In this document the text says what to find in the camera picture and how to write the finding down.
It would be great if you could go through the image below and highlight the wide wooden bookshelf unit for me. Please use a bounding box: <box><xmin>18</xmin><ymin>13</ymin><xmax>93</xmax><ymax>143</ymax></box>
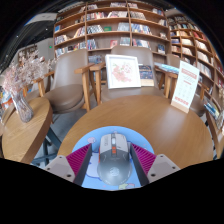
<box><xmin>53</xmin><ymin>1</ymin><xmax>169</xmax><ymax>64</ymax></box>

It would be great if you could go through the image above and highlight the dark cover book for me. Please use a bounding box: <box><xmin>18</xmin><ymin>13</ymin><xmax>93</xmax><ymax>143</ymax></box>
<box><xmin>138</xmin><ymin>64</ymin><xmax>155</xmax><ymax>88</ymax></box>

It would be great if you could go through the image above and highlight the brown leather wooden armchair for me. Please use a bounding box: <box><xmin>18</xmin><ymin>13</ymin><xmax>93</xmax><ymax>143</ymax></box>
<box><xmin>89</xmin><ymin>44</ymin><xmax>171</xmax><ymax>104</ymax></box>
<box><xmin>163</xmin><ymin>53</ymin><xmax>214</xmax><ymax>118</ymax></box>
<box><xmin>33</xmin><ymin>49</ymin><xmax>96</xmax><ymax>114</ymax></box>

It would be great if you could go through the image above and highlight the light blue book stack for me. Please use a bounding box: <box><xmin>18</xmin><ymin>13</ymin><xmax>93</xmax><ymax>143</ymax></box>
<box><xmin>153</xmin><ymin>62</ymin><xmax>181</xmax><ymax>75</ymax></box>

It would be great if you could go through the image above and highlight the white framed floral picture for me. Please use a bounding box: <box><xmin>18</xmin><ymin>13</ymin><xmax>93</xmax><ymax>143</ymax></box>
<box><xmin>104</xmin><ymin>53</ymin><xmax>142</xmax><ymax>90</ymax></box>

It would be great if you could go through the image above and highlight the stack of books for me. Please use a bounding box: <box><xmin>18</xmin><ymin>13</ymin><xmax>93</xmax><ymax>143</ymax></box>
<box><xmin>203</xmin><ymin>99</ymin><xmax>221</xmax><ymax>121</ymax></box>

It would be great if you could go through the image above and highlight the round wooden side table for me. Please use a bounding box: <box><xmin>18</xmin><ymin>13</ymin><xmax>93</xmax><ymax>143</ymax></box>
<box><xmin>205</xmin><ymin>109</ymin><xmax>224</xmax><ymax>159</ymax></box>
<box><xmin>1</xmin><ymin>96</ymin><xmax>54</xmax><ymax>165</ymax></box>

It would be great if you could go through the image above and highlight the distant wooden bookshelf unit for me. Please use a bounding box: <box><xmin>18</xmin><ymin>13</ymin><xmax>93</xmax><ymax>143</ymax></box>
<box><xmin>18</xmin><ymin>44</ymin><xmax>39</xmax><ymax>66</ymax></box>

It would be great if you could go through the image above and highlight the round light blue mouse pad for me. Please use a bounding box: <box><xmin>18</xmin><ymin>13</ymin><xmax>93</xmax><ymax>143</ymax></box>
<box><xmin>71</xmin><ymin>125</ymin><xmax>155</xmax><ymax>192</ymax></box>

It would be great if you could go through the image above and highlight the grey computer mouse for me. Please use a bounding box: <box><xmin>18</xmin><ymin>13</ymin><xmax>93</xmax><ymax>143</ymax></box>
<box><xmin>96</xmin><ymin>131</ymin><xmax>133</xmax><ymax>187</ymax></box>

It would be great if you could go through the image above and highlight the curved wooden bookshelf unit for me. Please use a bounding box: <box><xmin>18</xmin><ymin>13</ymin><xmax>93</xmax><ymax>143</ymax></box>
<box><xmin>165</xmin><ymin>13</ymin><xmax>224</xmax><ymax>134</ymax></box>

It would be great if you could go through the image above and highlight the white red sign, wooden base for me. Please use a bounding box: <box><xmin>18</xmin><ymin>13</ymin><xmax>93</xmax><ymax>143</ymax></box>
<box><xmin>170</xmin><ymin>60</ymin><xmax>201</xmax><ymax>114</ymax></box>

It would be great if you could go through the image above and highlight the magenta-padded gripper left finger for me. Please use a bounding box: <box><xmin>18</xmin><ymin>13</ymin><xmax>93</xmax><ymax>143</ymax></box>
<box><xmin>43</xmin><ymin>143</ymin><xmax>93</xmax><ymax>187</ymax></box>

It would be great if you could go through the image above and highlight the glass vase with pink flowers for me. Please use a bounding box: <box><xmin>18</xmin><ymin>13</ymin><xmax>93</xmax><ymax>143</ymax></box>
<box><xmin>2</xmin><ymin>49</ymin><xmax>56</xmax><ymax>124</ymax></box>

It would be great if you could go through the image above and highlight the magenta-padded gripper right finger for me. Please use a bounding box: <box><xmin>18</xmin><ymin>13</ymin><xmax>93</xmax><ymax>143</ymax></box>
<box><xmin>129</xmin><ymin>143</ymin><xmax>181</xmax><ymax>187</ymax></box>

